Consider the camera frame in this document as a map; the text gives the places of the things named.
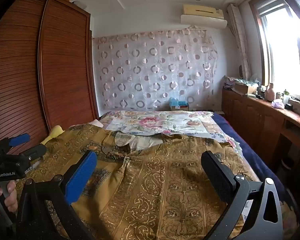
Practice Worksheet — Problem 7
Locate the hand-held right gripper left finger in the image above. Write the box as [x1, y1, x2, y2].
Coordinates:
[16, 150, 98, 240]

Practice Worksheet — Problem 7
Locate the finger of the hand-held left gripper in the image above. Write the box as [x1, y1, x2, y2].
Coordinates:
[0, 133, 31, 153]
[15, 144, 47, 164]

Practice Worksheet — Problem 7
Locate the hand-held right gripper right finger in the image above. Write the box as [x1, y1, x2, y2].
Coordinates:
[201, 151, 283, 240]

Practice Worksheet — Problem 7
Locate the golden patterned garment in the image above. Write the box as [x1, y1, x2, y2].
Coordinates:
[15, 124, 262, 240]

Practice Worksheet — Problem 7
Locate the person's left hand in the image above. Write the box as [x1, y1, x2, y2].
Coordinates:
[0, 181, 18, 213]

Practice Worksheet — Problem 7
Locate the yellow cloth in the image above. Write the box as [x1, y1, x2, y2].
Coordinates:
[40, 126, 65, 145]

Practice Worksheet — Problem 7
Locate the navy blue blanket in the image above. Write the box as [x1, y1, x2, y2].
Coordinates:
[212, 112, 293, 205]

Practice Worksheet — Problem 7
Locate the white cloth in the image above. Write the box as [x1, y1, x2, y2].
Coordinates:
[87, 119, 107, 129]

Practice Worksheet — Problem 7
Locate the long wooden cabinet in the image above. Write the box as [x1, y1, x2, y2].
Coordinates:
[221, 87, 300, 170]

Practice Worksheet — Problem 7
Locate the floral quilt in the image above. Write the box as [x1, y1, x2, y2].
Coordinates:
[99, 110, 243, 153]

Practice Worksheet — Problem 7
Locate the wooden slatted wardrobe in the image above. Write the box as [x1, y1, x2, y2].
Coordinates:
[0, 0, 99, 155]

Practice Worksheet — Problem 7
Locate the blue box on bed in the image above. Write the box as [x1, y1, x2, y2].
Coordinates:
[169, 97, 190, 111]

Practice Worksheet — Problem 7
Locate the brown cardboard box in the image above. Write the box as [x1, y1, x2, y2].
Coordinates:
[234, 81, 258, 95]

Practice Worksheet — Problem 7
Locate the pink plastic bag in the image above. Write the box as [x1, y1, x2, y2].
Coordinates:
[271, 99, 285, 110]

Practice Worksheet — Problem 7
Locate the folded fabric pile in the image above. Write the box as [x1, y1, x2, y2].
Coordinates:
[224, 76, 237, 90]

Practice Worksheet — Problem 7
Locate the pink bottle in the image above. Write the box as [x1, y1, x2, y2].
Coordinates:
[265, 82, 276, 102]

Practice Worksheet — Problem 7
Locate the circle patterned sheer curtain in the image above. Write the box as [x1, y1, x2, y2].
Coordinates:
[92, 27, 219, 110]

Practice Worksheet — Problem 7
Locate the beige window curtain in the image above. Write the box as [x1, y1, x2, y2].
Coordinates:
[227, 3, 252, 80]

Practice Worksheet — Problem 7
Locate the wood framed window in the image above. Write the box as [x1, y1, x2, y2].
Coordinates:
[249, 0, 300, 105]

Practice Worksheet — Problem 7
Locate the wall air conditioner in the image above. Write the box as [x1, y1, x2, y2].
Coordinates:
[180, 4, 228, 29]

